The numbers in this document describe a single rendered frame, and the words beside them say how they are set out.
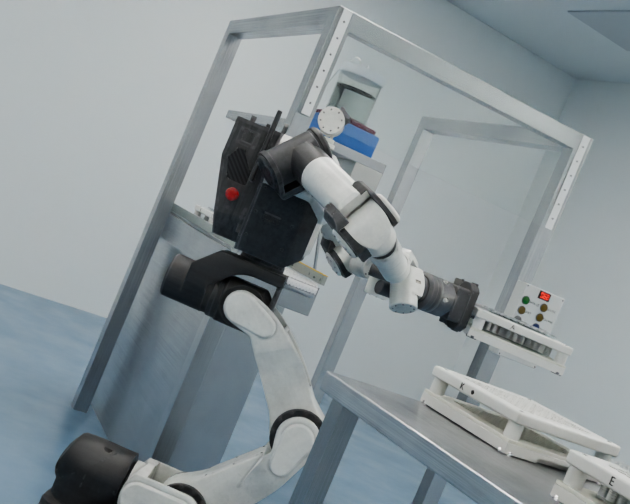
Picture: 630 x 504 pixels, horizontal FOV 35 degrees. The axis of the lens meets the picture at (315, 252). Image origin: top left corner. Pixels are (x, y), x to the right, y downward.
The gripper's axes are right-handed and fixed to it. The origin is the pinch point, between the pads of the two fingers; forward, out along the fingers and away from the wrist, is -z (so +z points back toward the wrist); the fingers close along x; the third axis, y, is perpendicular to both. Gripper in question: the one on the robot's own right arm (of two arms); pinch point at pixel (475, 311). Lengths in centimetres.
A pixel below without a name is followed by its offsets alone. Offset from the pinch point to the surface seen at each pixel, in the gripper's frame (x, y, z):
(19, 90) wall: -16, -417, 28
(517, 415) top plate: 11, 72, 46
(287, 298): 20, -88, -1
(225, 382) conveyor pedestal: 54, -99, 3
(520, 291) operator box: -10, -65, -71
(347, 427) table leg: 25, 52, 61
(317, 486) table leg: 36, 52, 63
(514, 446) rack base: 16, 72, 44
